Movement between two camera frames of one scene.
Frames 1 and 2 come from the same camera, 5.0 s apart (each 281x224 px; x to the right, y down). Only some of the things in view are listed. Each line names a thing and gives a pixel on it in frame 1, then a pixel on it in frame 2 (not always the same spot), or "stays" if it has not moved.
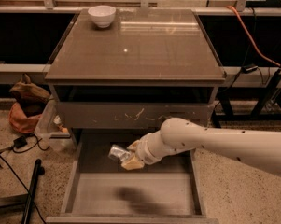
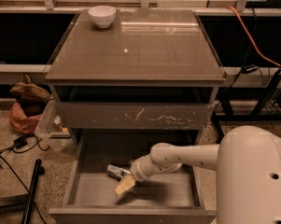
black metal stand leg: [38, 170] stays
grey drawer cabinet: [150, 66] stays
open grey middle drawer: [100, 190] stays
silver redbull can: [118, 152] to [117, 173]
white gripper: [143, 152] to [137, 171]
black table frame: [271, 106] stays
